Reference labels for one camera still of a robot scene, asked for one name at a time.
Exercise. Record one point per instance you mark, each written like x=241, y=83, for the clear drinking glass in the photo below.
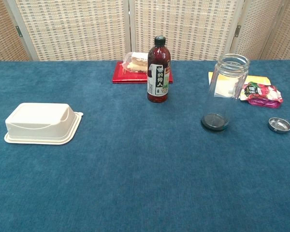
x=213, y=125

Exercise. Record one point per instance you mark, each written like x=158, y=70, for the flat red box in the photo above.
x=120, y=75

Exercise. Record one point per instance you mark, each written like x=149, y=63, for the blue tablecloth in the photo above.
x=135, y=169

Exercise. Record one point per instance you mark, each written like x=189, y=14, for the plastic wrapped sandwich cake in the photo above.
x=136, y=61

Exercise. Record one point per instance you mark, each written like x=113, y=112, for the dark red drink bottle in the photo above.
x=159, y=60

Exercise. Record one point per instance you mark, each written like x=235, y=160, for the woven folding screen panel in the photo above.
x=75, y=29
x=256, y=29
x=183, y=24
x=2, y=36
x=287, y=36

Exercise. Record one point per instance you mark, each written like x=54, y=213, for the white lidded lunch box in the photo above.
x=38, y=120

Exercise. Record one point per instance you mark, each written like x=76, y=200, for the pink snack packet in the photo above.
x=263, y=96

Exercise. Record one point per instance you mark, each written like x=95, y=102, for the brass screen hinge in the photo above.
x=237, y=30

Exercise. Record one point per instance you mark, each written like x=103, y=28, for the green screen hinge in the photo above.
x=18, y=31

